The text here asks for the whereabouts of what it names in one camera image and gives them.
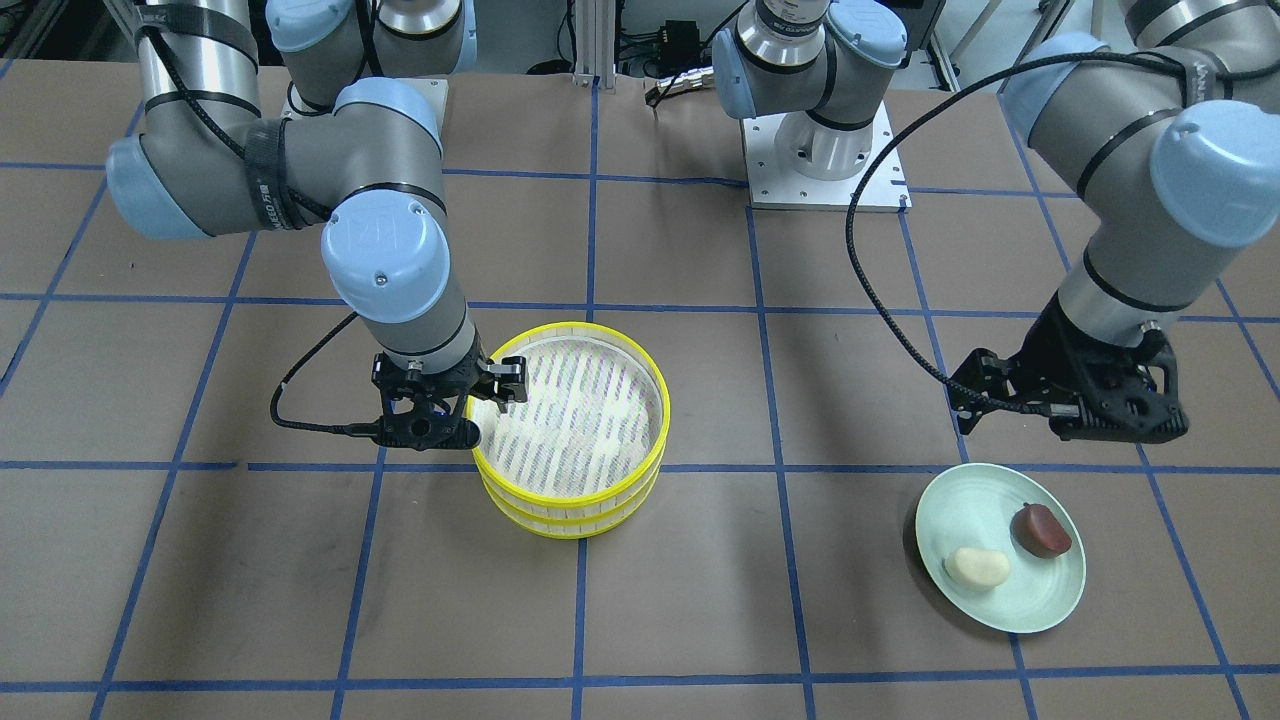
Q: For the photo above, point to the yellow rimmed steamer layer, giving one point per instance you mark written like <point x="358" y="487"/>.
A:
<point x="597" y="410"/>
<point x="570" y="518"/>

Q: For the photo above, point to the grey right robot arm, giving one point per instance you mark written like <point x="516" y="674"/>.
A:
<point x="362" y="159"/>

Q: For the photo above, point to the dark red bun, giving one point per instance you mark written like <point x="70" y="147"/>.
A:
<point x="1038" y="531"/>

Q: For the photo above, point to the light green round plate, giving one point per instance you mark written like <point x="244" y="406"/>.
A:
<point x="974" y="506"/>

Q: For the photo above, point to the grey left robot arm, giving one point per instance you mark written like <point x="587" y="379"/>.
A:
<point x="1173" y="147"/>

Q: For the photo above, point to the white steamed bun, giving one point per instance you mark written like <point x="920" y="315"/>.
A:
<point x="978" y="568"/>

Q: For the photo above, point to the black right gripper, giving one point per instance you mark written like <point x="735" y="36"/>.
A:
<point x="503" y="379"/>

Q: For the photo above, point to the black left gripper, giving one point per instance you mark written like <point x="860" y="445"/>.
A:
<point x="1052" y="348"/>

